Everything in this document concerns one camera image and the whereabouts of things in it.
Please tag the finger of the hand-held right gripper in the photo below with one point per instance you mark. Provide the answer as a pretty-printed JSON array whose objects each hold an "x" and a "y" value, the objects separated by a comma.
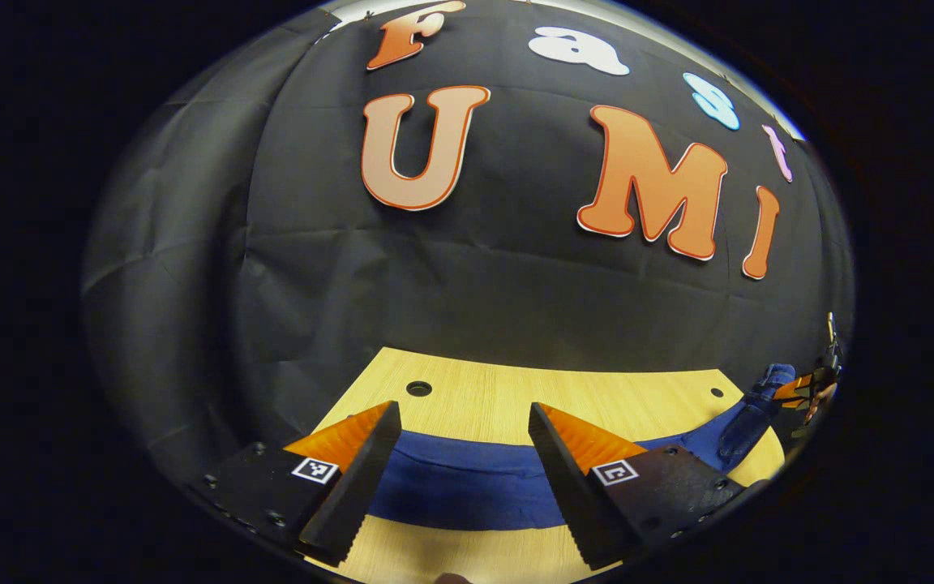
[{"x": 799, "y": 389}]

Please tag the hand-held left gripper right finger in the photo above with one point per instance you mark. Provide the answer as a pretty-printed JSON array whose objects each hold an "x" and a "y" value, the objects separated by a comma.
[{"x": 572, "y": 495}]

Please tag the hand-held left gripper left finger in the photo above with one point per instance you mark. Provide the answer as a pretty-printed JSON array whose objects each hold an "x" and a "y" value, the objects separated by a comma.
[{"x": 353, "y": 495}]

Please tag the blue jeans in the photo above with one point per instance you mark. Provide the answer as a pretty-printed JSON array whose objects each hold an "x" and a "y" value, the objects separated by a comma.
[{"x": 467, "y": 487}]

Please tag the black backdrop cloth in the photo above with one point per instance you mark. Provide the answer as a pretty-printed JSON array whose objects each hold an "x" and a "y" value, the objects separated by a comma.
[{"x": 475, "y": 300}]

